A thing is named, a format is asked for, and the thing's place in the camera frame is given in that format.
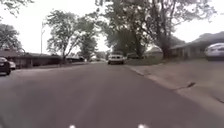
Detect tall thin pole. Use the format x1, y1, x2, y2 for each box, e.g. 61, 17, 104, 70
40, 21, 46, 55

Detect row of low houses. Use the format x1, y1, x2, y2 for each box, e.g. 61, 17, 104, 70
0, 49, 86, 70

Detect grass lawn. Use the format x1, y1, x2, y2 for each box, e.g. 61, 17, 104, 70
125, 57, 172, 67

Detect white vehicle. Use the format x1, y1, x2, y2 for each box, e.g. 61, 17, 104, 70
204, 42, 224, 62

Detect tall spreading tree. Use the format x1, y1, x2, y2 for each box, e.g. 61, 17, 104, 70
44, 9, 100, 63

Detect white car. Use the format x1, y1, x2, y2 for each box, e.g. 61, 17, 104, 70
107, 53, 126, 66

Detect low house with grey roof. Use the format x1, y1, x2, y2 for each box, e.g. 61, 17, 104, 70
169, 31, 224, 61

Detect pale concrete kerb strip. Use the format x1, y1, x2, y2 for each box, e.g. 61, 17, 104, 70
123, 59, 224, 118

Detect pale car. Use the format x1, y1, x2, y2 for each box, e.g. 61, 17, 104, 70
9, 61, 17, 70

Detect dark vehicle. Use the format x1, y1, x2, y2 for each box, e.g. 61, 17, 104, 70
126, 52, 140, 61

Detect grey asphalt road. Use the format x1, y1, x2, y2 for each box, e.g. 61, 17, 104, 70
0, 61, 224, 128

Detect dark car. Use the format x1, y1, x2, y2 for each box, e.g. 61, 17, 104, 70
0, 56, 12, 76

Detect overhanging tree branches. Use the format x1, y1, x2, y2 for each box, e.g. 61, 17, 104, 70
0, 0, 35, 18

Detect group of large trees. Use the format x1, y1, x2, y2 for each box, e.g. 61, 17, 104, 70
94, 0, 218, 61

